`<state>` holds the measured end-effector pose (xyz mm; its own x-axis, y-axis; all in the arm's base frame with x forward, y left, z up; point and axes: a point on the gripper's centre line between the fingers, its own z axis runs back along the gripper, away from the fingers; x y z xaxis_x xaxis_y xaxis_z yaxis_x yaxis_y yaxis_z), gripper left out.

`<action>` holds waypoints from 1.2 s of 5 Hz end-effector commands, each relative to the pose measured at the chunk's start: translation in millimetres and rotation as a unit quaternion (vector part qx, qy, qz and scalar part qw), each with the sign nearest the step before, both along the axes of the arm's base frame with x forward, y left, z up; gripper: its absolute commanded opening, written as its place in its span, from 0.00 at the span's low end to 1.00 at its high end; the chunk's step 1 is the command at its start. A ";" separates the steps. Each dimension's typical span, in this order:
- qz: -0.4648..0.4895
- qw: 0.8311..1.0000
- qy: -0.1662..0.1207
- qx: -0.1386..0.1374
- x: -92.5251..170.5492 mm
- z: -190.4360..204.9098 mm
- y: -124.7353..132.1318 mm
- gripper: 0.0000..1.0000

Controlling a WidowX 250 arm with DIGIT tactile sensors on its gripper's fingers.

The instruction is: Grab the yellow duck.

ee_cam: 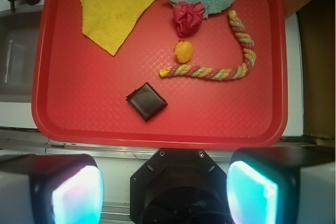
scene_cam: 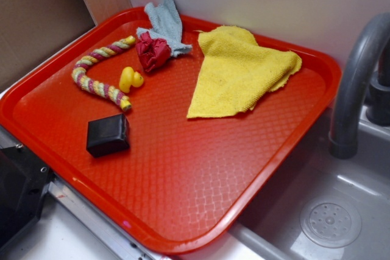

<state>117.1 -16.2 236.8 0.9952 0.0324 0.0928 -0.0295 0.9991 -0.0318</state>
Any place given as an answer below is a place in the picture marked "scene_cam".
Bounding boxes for yellow rubber duck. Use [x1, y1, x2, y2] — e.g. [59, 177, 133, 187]
[119, 66, 144, 93]

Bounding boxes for red plastic serving tray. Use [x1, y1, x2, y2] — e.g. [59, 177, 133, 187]
[1, 7, 341, 255]

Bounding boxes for yellow terry cloth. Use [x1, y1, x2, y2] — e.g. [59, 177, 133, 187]
[187, 26, 302, 119]

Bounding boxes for crumpled red cloth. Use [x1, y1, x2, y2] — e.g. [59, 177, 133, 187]
[135, 32, 171, 72]

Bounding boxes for black rectangular block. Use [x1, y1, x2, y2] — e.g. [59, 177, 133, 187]
[86, 114, 130, 158]

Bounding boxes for light blue cloth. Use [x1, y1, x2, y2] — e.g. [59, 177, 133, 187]
[136, 0, 193, 57]

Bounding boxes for grey plastic sink basin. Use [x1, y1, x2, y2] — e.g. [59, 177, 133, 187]
[229, 104, 390, 260]

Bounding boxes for grey curved faucet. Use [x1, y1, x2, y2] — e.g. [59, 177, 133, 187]
[328, 12, 389, 159]

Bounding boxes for round sink drain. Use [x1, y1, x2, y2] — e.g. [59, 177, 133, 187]
[300, 196, 362, 248]

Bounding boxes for brown cardboard panel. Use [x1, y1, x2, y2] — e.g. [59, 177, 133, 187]
[1, 0, 132, 90]

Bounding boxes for multicolour twisted rope toy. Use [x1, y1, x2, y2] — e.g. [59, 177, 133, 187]
[71, 36, 136, 112]

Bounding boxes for silver metal rail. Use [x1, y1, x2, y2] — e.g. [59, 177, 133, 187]
[48, 178, 167, 259]

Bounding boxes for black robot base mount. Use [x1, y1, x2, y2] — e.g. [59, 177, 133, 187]
[1, 143, 53, 251]

